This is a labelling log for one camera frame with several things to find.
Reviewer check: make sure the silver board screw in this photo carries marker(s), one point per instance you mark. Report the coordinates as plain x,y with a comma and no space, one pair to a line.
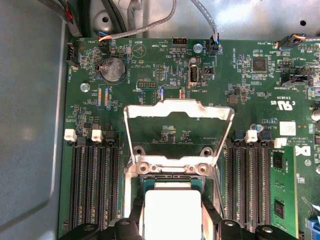
85,87
197,47

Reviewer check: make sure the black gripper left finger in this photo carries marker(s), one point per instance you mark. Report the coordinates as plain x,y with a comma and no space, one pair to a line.
120,230

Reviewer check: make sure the silver CPU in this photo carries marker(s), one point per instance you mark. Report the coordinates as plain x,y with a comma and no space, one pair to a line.
172,215

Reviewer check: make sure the green RAM stick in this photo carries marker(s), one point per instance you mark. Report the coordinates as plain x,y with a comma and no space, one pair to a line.
285,187

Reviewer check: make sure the silver coin cell battery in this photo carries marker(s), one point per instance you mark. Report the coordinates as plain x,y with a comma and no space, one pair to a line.
113,71

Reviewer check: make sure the blue plastic latch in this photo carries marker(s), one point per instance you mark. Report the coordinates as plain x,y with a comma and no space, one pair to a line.
315,230

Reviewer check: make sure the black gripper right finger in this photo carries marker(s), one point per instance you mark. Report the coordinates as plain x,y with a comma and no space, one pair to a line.
237,232

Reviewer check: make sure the black square chip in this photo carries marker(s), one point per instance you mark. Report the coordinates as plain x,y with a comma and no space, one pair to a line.
259,64

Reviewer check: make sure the black open PC case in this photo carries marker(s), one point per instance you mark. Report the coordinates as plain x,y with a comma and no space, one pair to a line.
30,100

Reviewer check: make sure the internal USB port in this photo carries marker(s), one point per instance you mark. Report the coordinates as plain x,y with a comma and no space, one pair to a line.
193,75

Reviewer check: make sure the black board connector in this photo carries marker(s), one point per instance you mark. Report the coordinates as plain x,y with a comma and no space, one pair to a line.
72,53

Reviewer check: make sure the metal socket cover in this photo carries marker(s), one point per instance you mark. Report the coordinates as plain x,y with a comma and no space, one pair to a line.
180,106

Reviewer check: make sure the metal locking lever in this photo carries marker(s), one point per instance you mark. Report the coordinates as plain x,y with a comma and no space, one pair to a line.
219,188

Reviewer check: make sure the green motherboard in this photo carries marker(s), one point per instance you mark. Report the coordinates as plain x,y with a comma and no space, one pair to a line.
220,75

